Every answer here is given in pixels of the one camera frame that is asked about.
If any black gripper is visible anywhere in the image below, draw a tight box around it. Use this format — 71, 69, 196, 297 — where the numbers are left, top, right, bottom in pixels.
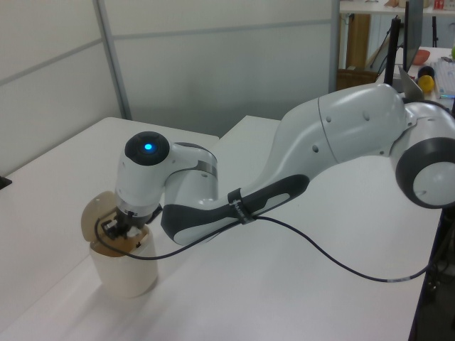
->
114, 209, 155, 239

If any small white bin with lid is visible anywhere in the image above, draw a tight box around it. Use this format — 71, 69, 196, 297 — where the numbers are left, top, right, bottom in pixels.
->
80, 190, 159, 299

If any brown woven basket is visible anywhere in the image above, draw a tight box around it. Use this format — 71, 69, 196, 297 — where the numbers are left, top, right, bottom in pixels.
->
336, 68, 378, 92

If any brown wooden cabinet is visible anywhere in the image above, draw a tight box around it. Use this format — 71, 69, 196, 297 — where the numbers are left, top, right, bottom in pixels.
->
346, 13, 371, 71

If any grey metal plate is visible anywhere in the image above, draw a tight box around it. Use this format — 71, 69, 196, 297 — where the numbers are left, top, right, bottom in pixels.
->
397, 65, 426, 103

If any yellow toy fruit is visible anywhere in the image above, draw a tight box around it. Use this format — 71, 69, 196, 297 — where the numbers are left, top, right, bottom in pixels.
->
417, 75, 437, 94

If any red bowl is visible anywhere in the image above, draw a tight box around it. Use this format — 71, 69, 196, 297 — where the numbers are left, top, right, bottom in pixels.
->
413, 49, 432, 66

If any white keyboard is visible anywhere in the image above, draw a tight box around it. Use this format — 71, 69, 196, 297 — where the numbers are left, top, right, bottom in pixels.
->
429, 56, 455, 99

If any black velcro cable strap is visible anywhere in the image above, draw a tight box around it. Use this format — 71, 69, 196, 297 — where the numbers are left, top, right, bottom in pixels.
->
227, 187, 257, 225

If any grey partition frame post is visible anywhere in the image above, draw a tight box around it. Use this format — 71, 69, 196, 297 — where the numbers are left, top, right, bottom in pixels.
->
92, 0, 133, 121

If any black cable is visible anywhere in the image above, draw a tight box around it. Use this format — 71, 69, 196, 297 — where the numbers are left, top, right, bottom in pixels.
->
94, 212, 437, 284

